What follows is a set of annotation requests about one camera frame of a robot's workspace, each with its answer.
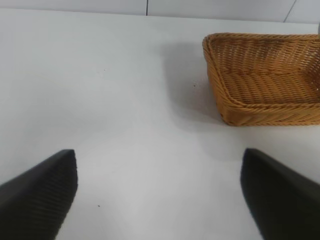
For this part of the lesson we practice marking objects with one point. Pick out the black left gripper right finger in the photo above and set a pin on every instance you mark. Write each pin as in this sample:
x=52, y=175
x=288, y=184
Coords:
x=282, y=200

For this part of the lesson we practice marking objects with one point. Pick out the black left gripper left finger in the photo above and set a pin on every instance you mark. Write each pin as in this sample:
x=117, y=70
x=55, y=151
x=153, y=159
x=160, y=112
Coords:
x=37, y=200

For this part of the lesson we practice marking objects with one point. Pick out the woven wicker basket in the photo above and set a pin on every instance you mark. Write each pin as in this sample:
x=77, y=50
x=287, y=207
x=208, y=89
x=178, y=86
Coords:
x=262, y=87

